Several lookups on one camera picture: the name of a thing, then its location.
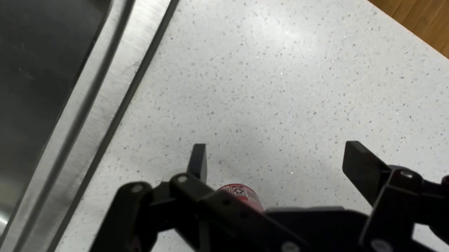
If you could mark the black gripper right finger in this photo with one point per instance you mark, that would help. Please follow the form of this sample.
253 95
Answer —
397 200

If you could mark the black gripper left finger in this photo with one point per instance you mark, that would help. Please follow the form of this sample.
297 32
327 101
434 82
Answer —
154 218

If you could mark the red soda can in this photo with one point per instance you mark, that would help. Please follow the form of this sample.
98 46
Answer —
243 192

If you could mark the stainless steel double sink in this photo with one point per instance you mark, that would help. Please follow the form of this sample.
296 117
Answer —
46 70

